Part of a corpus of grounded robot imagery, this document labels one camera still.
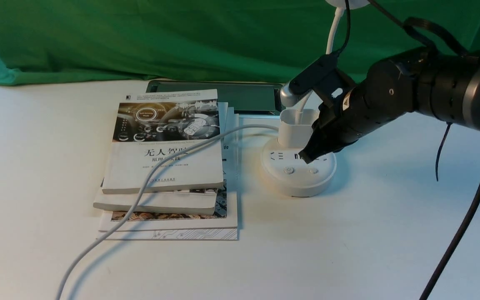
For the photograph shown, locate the green backdrop cloth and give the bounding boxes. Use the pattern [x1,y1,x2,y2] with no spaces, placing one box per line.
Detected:
[0,0,480,87]

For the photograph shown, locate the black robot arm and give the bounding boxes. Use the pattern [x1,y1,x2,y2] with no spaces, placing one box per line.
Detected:
[290,47,480,163]

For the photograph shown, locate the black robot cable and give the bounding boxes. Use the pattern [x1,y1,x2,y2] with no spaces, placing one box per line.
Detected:
[419,121,480,300]

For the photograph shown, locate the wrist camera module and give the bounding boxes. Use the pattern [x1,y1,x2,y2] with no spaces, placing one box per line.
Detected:
[279,53,357,108]

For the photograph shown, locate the white desk lamp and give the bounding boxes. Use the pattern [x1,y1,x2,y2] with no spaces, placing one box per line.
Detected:
[260,0,370,198]

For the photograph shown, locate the dark tablet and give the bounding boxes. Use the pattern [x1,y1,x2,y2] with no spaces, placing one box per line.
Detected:
[146,80,284,116]

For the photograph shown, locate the top white book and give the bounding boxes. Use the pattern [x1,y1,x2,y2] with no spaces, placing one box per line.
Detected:
[101,89,228,194]

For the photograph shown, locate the white power cable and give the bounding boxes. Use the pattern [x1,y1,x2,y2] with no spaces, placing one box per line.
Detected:
[55,124,280,300]

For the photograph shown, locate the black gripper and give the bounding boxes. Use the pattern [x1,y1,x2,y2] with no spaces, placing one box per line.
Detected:
[299,80,415,164]

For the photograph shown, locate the white book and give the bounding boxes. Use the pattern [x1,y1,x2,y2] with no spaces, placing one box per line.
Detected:
[101,89,228,194]
[93,100,229,215]

